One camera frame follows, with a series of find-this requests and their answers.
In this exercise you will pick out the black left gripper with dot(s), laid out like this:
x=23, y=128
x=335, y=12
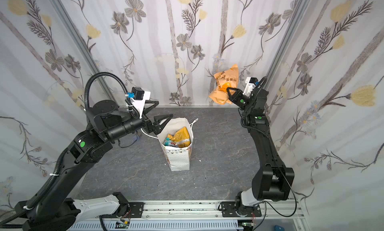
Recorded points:
x=149, y=121

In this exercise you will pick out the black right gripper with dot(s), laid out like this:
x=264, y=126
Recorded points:
x=245, y=99

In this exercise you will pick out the orange snack packet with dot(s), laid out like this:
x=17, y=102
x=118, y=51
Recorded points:
x=225, y=79

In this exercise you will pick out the yellow snack packet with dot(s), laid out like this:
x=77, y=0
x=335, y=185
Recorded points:
x=182, y=138

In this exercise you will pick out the white paper bag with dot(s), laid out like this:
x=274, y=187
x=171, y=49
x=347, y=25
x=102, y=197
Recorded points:
x=178, y=158

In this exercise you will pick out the green candy packet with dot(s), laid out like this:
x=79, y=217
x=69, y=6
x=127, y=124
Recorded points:
x=169, y=143

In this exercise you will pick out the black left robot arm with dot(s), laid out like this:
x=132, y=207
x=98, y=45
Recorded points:
x=51, y=208

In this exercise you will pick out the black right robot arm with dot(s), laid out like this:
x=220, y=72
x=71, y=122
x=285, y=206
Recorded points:
x=273, y=181

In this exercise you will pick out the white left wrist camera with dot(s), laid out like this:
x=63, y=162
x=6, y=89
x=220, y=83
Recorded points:
x=136, y=100

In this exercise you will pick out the white slotted cable duct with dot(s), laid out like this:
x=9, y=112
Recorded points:
x=206, y=225

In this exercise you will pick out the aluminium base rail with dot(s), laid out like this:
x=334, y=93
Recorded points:
x=277, y=216

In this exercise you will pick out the aluminium corner post right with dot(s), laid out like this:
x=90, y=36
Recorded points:
x=287, y=39

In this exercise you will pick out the aluminium corner post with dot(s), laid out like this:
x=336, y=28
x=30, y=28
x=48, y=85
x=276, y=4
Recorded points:
x=58, y=61
x=287, y=39

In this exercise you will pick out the aluminium corner post left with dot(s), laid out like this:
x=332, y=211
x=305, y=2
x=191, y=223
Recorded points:
x=58, y=61

